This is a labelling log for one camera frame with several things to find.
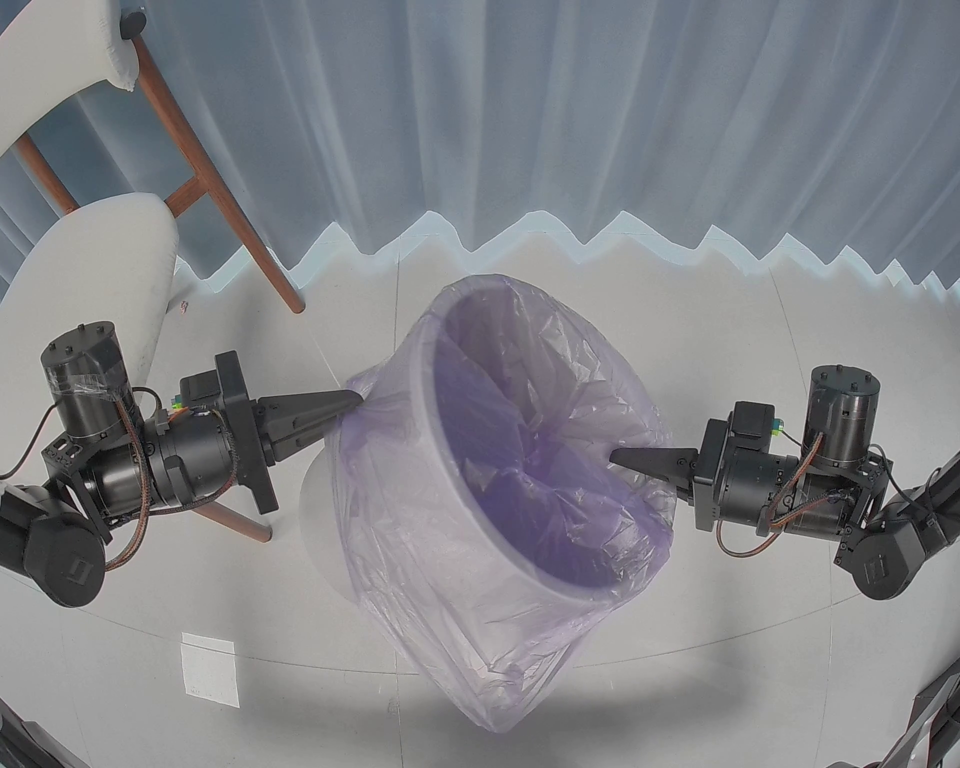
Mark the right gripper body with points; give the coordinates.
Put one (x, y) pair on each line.
(742, 487)

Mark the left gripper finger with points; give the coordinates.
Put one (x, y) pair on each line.
(277, 411)
(281, 439)

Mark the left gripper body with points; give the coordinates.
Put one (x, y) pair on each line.
(195, 457)

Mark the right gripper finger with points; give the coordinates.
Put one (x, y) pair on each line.
(684, 484)
(660, 459)

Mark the white trash bin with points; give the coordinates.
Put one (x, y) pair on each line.
(319, 525)

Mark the purple plastic bag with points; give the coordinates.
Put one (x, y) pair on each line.
(525, 645)

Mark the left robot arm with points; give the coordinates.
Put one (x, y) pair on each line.
(82, 367)

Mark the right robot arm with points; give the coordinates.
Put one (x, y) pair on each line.
(840, 405)

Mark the white padded wooden chair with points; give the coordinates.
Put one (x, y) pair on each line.
(90, 262)

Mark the white curtain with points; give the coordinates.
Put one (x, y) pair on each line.
(525, 112)

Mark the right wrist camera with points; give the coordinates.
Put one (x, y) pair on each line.
(754, 424)

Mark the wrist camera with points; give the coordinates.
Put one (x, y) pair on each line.
(199, 390)
(754, 424)

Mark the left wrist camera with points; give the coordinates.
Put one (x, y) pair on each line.
(199, 390)

